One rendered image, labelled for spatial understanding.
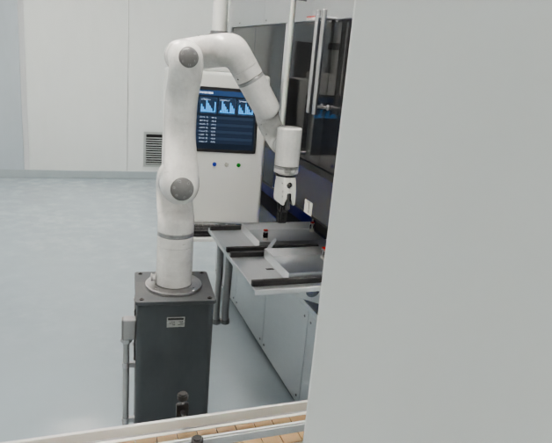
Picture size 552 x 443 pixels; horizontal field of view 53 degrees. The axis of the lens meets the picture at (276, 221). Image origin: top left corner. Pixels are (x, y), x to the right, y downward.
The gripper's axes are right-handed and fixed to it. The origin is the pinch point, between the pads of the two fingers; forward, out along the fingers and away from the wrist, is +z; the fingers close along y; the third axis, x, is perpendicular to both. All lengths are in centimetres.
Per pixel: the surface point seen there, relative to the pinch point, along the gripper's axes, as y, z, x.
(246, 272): 5.3, 22.3, 9.7
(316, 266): 6.4, 22.1, -18.9
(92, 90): 544, 2, 44
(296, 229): 52, 22, -29
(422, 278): -155, -44, 54
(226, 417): -86, 14, 42
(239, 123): 87, -21, -8
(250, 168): 87, 1, -15
